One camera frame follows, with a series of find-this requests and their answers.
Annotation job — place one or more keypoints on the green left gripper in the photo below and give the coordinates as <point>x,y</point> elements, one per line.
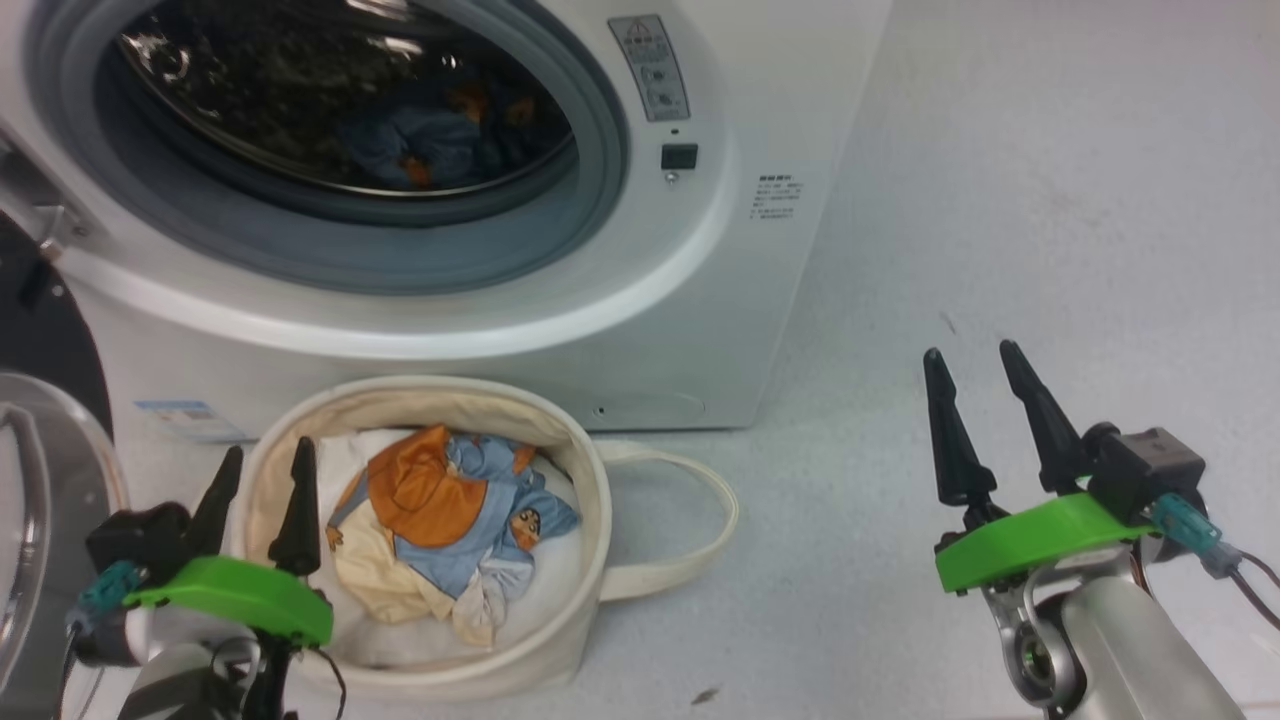
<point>250,595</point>

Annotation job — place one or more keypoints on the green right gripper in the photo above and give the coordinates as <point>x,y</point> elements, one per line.
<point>1040,535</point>

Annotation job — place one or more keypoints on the blue orange cream garment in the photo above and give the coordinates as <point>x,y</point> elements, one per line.
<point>440,500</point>

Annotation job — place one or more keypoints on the round dark washer door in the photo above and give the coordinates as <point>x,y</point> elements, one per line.
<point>50,340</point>

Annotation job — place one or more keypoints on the light blue printed garment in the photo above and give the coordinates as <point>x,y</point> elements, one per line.
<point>430,145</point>

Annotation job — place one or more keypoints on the white front-load washing machine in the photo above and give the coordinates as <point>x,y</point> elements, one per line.
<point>700,330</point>

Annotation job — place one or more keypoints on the washing machine drum with clothes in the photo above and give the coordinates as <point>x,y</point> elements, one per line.
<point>250,90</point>

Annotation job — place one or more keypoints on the blue energy label sticker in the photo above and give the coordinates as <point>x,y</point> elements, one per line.
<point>185,420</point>

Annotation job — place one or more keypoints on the cream canvas laundry basket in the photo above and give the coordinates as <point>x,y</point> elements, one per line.
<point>520,660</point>

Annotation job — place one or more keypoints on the white pillow filler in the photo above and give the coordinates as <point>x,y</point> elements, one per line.
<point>560,580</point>

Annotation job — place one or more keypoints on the grey warning sticker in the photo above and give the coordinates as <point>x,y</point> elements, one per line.
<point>650,70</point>

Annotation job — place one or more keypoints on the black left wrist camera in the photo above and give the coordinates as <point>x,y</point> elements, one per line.
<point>140,540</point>

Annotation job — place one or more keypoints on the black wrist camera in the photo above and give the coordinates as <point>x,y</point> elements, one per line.
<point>1150,465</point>
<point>140,540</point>

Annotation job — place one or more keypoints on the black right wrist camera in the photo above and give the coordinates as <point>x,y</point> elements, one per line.
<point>1150,465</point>

